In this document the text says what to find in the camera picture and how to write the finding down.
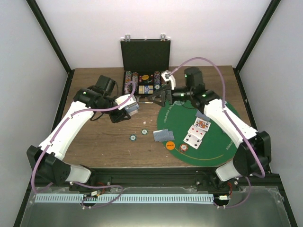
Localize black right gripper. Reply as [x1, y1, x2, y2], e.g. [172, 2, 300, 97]
[148, 84, 193, 107]

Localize grey playing card deck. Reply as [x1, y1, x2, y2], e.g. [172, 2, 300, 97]
[125, 104, 140, 116]

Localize blue poker chip stack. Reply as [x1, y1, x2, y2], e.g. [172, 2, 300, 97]
[129, 134, 137, 141]

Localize orange big blind button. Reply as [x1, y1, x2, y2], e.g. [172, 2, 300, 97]
[165, 141, 176, 150]

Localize king face card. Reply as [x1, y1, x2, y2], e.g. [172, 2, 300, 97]
[194, 117, 211, 131]

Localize red poker chip stack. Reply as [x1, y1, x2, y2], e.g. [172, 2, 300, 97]
[178, 143, 188, 153]

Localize four of clubs card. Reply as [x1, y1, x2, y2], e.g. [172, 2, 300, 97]
[183, 133, 202, 149]

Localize face-down blue community card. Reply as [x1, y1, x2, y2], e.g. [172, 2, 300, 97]
[196, 111, 210, 122]

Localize four of diamonds card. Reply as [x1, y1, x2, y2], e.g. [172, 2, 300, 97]
[187, 125, 206, 140]

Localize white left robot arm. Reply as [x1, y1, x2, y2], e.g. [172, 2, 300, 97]
[27, 75, 136, 192]

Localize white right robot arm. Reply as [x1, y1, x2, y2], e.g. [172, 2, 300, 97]
[147, 67, 271, 191]

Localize chip row far right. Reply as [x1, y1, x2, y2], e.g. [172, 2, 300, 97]
[160, 70, 168, 87]

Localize chip row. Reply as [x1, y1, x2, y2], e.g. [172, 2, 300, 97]
[154, 71, 161, 90]
[132, 72, 139, 94]
[160, 70, 168, 87]
[124, 71, 132, 95]

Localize boxed card decks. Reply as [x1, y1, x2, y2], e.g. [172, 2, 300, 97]
[138, 85, 154, 95]

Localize yellow dealer chip in case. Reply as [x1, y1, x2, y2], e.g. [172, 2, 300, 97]
[142, 75, 149, 80]

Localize chip row far left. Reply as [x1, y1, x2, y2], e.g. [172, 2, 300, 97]
[124, 71, 132, 95]

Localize black poker chip case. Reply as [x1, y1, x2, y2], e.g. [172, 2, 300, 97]
[120, 34, 171, 99]

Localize round green poker mat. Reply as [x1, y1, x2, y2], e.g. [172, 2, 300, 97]
[157, 101, 237, 167]

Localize light blue slotted strip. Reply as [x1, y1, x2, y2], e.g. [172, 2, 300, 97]
[35, 193, 214, 204]

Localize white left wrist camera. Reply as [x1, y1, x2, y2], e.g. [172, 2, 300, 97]
[115, 94, 137, 110]

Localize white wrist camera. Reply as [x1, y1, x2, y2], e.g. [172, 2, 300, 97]
[161, 70, 176, 90]
[115, 94, 137, 110]

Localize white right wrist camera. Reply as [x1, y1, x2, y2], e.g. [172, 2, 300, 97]
[161, 70, 176, 90]

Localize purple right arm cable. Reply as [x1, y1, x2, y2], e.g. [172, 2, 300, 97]
[169, 57, 266, 209]

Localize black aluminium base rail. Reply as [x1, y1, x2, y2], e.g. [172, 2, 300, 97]
[68, 166, 280, 192]

